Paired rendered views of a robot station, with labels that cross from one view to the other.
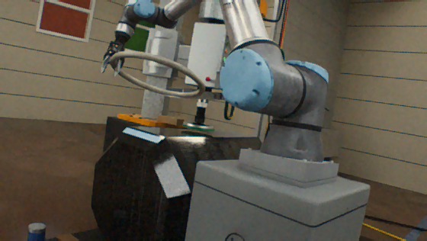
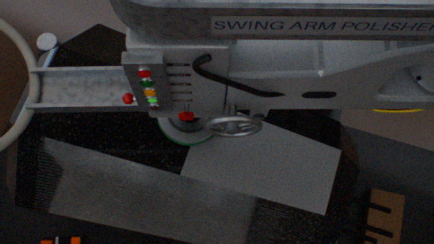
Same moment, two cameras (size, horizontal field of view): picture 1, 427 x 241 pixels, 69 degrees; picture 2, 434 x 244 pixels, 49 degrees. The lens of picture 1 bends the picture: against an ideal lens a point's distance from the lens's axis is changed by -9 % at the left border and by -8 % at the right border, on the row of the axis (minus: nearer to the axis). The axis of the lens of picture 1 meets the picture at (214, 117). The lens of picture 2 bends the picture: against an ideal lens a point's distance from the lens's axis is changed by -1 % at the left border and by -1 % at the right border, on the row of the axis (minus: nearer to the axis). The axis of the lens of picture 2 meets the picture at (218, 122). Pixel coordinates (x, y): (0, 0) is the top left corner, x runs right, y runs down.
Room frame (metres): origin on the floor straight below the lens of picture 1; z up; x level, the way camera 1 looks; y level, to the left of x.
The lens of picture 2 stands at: (2.16, -0.41, 2.33)
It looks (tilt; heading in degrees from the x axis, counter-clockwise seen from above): 72 degrees down; 66
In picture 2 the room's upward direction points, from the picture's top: 5 degrees clockwise
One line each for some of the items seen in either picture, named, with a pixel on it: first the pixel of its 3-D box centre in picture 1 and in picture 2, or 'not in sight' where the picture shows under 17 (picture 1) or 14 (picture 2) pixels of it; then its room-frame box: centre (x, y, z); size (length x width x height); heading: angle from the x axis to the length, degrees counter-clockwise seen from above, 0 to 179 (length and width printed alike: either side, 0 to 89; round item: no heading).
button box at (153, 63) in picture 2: (223, 51); (150, 85); (2.18, 0.01, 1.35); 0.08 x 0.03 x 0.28; 161
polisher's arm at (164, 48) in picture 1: (185, 59); not in sight; (2.95, 0.33, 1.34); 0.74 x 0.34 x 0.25; 84
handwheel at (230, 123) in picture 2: not in sight; (232, 113); (2.35, -0.06, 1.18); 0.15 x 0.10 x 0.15; 161
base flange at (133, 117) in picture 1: (153, 120); not in sight; (2.98, 0.53, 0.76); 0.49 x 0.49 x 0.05; 54
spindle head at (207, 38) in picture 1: (213, 60); (217, 49); (2.36, 0.07, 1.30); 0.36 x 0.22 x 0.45; 161
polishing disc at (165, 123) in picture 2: (198, 125); (189, 111); (2.28, 0.09, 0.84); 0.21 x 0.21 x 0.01
